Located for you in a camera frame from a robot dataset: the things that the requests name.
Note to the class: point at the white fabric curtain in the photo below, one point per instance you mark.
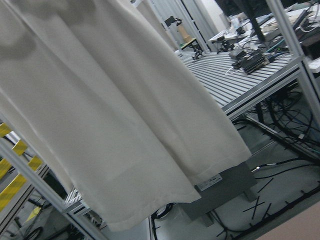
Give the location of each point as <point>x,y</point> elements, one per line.
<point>109,107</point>

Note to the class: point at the aluminium slatted table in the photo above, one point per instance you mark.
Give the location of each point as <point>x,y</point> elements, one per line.
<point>234,90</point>

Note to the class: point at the black electronics box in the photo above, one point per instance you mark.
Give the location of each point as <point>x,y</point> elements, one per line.
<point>249,63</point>

